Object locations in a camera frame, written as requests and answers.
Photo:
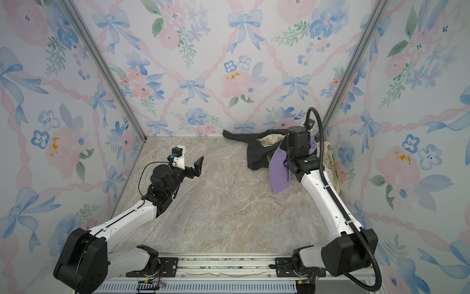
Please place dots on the aluminium corner post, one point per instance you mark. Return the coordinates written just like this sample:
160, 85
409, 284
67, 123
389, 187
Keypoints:
82, 30
356, 58

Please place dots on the black mounting plate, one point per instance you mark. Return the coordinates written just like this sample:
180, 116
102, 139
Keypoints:
162, 267
284, 268

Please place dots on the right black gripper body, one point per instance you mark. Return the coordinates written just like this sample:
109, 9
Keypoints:
287, 154

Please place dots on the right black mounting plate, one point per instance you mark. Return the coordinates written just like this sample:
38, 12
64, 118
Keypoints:
284, 268

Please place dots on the black cloth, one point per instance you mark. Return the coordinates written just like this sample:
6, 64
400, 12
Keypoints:
258, 156

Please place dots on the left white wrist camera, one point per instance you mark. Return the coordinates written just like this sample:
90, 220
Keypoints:
178, 156

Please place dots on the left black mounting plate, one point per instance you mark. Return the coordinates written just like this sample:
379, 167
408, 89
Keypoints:
162, 267

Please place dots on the left aluminium corner post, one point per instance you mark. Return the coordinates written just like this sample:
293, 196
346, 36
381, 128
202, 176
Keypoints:
82, 30

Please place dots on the purple cloth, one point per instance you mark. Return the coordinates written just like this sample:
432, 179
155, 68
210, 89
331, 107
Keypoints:
289, 164

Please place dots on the cream floral cloth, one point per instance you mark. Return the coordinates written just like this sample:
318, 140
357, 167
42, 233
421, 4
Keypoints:
330, 161

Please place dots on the right aluminium corner post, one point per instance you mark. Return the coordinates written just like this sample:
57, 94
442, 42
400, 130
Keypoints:
356, 58

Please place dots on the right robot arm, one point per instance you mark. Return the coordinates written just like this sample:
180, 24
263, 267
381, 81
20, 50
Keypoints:
345, 251

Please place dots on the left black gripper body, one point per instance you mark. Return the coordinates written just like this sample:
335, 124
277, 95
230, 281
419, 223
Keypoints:
178, 176

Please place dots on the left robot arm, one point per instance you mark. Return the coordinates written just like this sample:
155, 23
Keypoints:
87, 259

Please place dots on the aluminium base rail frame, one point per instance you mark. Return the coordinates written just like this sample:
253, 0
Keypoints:
230, 274

